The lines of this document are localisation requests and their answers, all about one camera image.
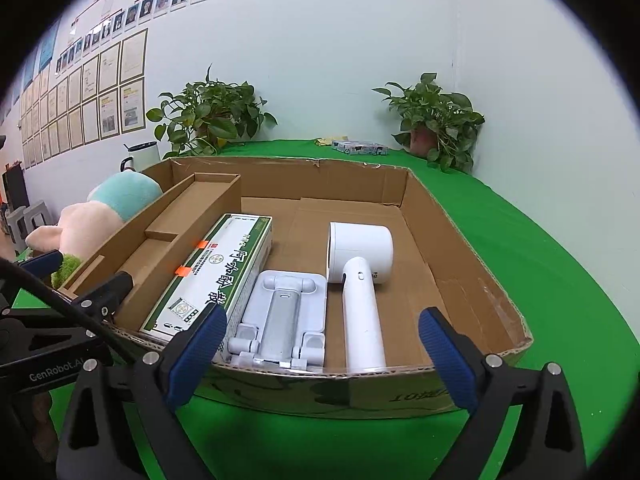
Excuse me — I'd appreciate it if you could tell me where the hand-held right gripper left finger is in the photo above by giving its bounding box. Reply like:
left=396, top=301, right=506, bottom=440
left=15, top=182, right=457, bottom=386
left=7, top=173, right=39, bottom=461
left=55, top=302, right=229, bottom=480

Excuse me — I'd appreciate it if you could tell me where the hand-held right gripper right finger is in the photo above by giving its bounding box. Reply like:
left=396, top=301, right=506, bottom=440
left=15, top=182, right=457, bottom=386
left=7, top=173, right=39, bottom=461
left=417, top=306, right=587, bottom=480

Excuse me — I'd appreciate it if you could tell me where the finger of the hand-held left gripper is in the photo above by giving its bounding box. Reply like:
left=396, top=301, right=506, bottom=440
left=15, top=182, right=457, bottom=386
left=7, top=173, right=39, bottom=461
left=10, top=249, right=65, bottom=286
left=70, top=271, right=135, bottom=329

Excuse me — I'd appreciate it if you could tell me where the pink pig plush toy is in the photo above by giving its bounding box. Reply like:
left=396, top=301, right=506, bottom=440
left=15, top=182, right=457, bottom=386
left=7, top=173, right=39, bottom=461
left=25, top=170, right=163, bottom=288

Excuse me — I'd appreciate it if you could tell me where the white folding phone stand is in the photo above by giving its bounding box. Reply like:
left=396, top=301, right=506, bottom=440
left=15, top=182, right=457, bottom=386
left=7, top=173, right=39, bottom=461
left=227, top=270, right=328, bottom=373

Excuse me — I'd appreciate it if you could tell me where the white hair dryer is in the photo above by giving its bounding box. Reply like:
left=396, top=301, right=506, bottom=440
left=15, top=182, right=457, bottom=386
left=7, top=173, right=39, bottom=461
left=326, top=221, right=395, bottom=375

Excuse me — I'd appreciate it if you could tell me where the long green white carton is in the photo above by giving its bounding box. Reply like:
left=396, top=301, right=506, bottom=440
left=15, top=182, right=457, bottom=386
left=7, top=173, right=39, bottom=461
left=139, top=213, right=273, bottom=356

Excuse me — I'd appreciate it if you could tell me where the large cardboard box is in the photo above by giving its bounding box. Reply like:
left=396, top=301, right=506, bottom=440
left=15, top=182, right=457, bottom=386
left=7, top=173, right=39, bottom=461
left=60, top=156, right=533, bottom=420

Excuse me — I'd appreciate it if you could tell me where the grey plastic stool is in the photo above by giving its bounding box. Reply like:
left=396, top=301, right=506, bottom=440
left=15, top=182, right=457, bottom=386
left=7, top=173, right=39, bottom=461
left=22, top=200, right=51, bottom=234
left=5, top=207, right=29, bottom=254

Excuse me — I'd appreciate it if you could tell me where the black cabinet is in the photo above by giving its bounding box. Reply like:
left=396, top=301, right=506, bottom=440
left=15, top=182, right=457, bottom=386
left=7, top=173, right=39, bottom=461
left=1, top=165, right=28, bottom=211

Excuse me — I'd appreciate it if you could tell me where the cardboard divider insert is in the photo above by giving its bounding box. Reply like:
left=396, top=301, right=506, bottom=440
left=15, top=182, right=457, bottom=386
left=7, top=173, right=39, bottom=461
left=62, top=172, right=242, bottom=333

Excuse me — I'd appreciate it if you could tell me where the large green potted plant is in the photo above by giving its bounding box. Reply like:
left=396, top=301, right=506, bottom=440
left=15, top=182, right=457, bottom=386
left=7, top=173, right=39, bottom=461
left=145, top=64, right=279, bottom=161

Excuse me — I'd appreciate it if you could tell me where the blue patterned packet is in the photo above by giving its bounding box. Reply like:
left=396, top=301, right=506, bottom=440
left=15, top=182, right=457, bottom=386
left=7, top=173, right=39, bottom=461
left=331, top=139, right=390, bottom=157

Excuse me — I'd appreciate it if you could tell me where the potted plant terracotta pot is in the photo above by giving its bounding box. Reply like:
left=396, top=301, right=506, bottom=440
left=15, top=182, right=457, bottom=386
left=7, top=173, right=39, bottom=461
left=371, top=72, right=486, bottom=175

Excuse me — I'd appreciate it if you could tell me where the white mug black handle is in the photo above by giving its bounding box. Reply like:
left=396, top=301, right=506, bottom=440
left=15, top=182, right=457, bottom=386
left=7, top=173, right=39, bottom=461
left=119, top=142, right=162, bottom=173

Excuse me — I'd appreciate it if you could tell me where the wall of framed certificates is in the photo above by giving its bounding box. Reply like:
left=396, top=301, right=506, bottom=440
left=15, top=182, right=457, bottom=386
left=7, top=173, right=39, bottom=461
left=17, top=27, right=149, bottom=168

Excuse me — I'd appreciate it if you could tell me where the blue wall poster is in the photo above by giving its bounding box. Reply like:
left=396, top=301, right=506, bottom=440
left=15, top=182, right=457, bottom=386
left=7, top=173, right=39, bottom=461
left=37, top=17, right=62, bottom=76

